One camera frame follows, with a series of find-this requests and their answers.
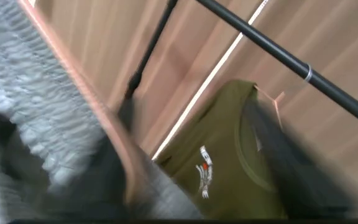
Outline pink clothes hanger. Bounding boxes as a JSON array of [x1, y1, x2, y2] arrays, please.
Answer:
[[252, 63, 314, 131], [16, 0, 149, 205]]

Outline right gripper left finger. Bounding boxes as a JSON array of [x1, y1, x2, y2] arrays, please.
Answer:
[[50, 138, 131, 220]]

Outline green long-sleeved shirt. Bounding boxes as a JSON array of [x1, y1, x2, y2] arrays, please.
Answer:
[[155, 79, 289, 220]]

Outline pale grey shorts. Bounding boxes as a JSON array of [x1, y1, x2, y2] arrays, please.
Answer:
[[0, 0, 203, 221]]

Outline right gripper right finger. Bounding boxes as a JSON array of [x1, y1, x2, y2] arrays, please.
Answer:
[[243, 98, 357, 220]]

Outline beige curtain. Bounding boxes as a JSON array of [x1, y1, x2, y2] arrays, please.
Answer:
[[34, 0, 358, 218]]

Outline black clothes rack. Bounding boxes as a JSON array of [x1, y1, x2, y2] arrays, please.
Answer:
[[116, 0, 358, 133]]

